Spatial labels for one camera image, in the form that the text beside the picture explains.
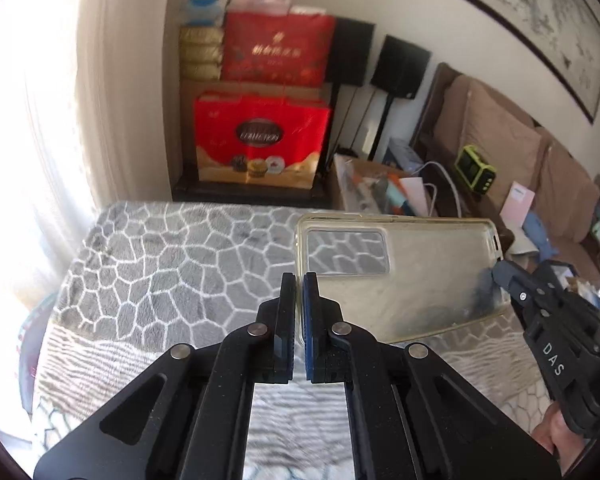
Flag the cardboard box of clutter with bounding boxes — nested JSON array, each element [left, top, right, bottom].
[[327, 155, 432, 217]]

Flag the black speaker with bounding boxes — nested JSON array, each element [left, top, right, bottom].
[[325, 18, 375, 87], [370, 35, 431, 100]]

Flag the pink card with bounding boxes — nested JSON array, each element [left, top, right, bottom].
[[500, 181, 535, 228]]

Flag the green small radio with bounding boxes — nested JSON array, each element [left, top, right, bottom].
[[454, 144, 496, 195]]

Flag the blue tissue pack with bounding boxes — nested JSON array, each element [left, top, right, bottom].
[[180, 0, 228, 27]]

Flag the framed flower painting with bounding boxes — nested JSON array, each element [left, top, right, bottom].
[[467, 0, 600, 122]]

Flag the white charging cable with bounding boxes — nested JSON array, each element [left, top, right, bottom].
[[414, 160, 464, 218]]

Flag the clear phone case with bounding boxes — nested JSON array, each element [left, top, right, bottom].
[[296, 212, 510, 344]]

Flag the red gift bag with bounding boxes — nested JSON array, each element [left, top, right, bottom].
[[222, 12, 336, 88]]

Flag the red chocolate gift box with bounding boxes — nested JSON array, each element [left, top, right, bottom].
[[193, 92, 330, 190]]

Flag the person's hand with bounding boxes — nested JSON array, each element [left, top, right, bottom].
[[531, 402, 585, 474]]

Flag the stacked beige boxes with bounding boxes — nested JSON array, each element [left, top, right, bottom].
[[178, 26, 224, 81]]

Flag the right black speaker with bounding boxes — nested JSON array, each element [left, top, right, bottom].
[[370, 35, 431, 100]]

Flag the brown sofa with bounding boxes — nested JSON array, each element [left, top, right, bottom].
[[411, 63, 600, 286]]

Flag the left black speaker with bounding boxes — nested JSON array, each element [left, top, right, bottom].
[[325, 18, 375, 87]]

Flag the grey patterned blanket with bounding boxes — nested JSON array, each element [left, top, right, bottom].
[[21, 199, 556, 480]]

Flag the blue plush toy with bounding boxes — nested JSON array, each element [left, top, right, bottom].
[[522, 210, 558, 261]]

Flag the pink white gift bag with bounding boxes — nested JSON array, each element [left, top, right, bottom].
[[227, 0, 292, 15]]

